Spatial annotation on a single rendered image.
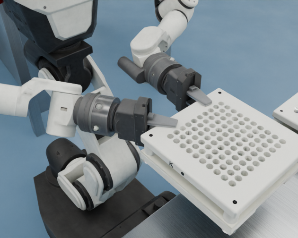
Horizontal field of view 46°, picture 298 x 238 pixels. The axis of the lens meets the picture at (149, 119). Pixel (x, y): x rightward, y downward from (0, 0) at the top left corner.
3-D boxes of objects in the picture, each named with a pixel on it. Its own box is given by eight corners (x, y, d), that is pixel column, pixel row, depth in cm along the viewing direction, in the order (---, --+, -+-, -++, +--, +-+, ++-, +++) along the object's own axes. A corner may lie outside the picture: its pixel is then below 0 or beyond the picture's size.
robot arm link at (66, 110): (92, 93, 74) (44, 84, 77) (85, 143, 75) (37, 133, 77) (111, 95, 85) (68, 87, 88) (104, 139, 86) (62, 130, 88)
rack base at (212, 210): (140, 157, 77) (140, 150, 75) (214, 109, 89) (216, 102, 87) (229, 235, 63) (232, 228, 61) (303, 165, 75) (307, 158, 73)
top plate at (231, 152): (139, 141, 73) (139, 134, 72) (217, 93, 85) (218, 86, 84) (234, 220, 60) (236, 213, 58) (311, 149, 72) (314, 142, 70)
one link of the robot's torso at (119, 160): (93, 192, 128) (32, 74, 121) (131, 167, 136) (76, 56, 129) (111, 196, 114) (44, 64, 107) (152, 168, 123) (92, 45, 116)
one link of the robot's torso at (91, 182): (63, 190, 157) (80, 155, 116) (100, 167, 167) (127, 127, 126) (83, 220, 154) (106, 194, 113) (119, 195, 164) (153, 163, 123)
